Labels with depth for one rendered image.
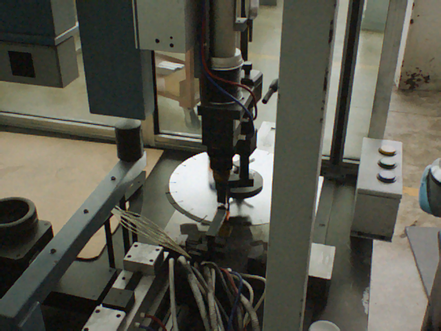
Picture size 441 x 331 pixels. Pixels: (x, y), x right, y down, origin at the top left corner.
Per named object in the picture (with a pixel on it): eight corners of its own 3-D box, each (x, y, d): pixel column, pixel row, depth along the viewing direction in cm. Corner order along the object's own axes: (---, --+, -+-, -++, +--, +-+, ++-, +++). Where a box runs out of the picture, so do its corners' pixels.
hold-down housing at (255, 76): (239, 145, 121) (242, 56, 111) (259, 149, 119) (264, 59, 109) (229, 157, 117) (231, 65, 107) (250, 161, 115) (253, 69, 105)
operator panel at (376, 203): (356, 180, 170) (363, 136, 162) (393, 185, 167) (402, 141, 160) (349, 235, 147) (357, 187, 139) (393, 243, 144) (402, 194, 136)
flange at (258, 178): (264, 196, 126) (265, 186, 125) (216, 195, 126) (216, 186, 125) (262, 170, 136) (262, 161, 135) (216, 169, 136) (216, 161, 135)
